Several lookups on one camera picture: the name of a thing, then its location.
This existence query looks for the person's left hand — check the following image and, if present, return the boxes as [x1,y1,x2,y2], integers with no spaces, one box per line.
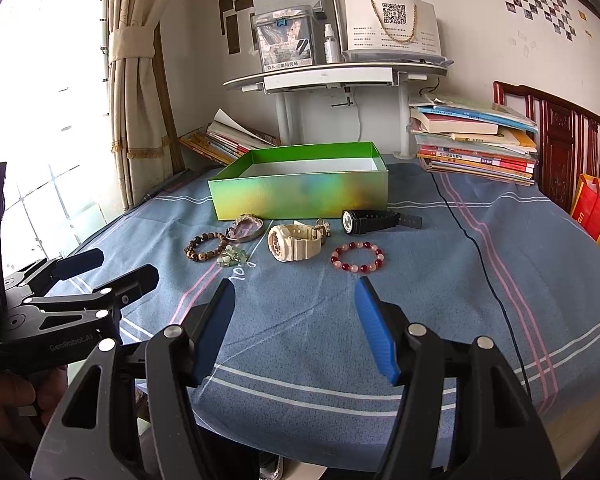
[0,366,71,456]

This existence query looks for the dark wooden headboard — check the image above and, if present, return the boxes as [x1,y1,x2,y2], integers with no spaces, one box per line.
[492,80,600,211]

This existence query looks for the cream wrist watch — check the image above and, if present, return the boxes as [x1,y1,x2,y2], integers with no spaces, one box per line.
[267,218,332,262]

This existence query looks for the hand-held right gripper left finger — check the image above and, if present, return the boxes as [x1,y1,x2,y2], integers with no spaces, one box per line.
[30,278,261,480]

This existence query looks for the black wrist watch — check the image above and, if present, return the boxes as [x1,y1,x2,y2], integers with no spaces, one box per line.
[341,208,424,235]

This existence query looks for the red and yellow shopping bag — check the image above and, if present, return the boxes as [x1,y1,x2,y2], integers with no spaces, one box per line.
[570,174,600,256]

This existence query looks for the clear plastic tray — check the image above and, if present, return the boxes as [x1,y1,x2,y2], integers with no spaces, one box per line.
[341,49,454,67]

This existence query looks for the blue striped bed sheet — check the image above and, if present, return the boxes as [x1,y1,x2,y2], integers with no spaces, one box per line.
[47,152,600,431]

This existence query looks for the black wall decals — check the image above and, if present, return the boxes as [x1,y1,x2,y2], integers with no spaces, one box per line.
[215,0,253,56]

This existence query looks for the fringed curtain tieback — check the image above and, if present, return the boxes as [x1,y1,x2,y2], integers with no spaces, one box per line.
[109,27,161,66]

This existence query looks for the brown bracelet with jade charm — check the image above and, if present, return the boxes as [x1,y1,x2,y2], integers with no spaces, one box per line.
[184,231,252,267]

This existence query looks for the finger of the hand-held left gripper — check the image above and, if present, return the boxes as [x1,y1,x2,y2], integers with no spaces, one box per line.
[25,263,160,321]
[5,248,105,292]

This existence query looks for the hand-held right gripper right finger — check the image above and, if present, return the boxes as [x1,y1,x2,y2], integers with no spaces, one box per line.
[354,276,563,480]

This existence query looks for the white paper bag QR code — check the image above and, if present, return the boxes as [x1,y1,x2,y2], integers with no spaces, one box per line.
[344,0,443,56]

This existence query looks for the bright window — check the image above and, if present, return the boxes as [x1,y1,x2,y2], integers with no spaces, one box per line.
[0,0,131,266]

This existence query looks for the red and pink bead bracelet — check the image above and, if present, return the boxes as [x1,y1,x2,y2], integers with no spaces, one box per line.
[330,241,385,276]

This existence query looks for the beige curtain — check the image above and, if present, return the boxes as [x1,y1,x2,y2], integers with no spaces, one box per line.
[107,0,186,211]

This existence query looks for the clear plastic storage box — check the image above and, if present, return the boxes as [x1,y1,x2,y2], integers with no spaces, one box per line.
[252,5,317,73]

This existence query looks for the white spray bottle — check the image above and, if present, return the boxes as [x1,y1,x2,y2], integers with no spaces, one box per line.
[323,24,341,64]

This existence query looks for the black cable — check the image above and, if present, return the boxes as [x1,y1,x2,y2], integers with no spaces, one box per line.
[427,170,533,403]

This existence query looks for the stack of textbooks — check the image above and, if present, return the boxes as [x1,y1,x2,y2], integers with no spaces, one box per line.
[408,95,539,187]

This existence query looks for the green cardboard box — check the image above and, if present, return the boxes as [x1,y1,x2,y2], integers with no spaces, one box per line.
[208,141,391,222]

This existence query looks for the pile of magazines and books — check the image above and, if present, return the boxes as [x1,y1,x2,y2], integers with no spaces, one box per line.
[179,108,281,166]

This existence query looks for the pale pink bead bracelet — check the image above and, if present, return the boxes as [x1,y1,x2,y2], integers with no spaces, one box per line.
[224,214,264,241]

